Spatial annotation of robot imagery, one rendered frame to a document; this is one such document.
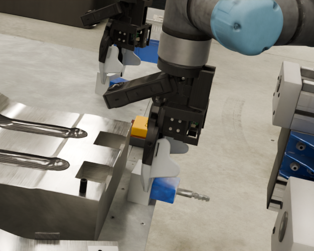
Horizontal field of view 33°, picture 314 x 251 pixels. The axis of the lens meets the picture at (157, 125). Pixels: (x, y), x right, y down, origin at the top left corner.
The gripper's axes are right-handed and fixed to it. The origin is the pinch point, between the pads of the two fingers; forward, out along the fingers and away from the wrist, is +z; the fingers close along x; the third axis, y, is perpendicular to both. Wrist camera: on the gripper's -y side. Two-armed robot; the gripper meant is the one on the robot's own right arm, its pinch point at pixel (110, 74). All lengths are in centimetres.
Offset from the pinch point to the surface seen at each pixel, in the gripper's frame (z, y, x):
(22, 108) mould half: -3.6, 4.4, -35.7
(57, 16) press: 78, -221, 269
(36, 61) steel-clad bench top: 4.7, -25.2, 3.5
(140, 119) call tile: 1.0, 16.8, -14.3
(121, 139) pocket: -3.4, 23.1, -32.6
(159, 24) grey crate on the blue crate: 51, -106, 238
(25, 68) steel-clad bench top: 4.7, -23.0, -3.3
